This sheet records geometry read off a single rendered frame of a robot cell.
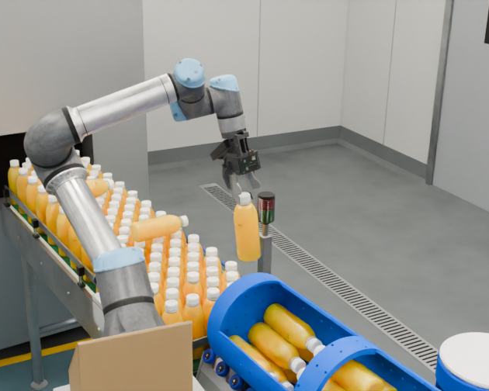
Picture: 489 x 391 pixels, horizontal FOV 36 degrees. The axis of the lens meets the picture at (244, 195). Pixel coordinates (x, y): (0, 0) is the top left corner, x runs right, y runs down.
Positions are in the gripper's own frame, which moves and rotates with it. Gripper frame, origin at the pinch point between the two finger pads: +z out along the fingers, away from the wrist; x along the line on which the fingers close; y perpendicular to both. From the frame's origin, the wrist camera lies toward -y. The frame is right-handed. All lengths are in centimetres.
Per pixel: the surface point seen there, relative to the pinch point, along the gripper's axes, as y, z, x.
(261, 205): -37.2, 18.1, 25.0
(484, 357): 45, 55, 42
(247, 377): 24, 39, -22
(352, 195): -294, 132, 245
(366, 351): 51, 30, -2
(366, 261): -194, 140, 178
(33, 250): -127, 34, -39
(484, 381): 53, 55, 33
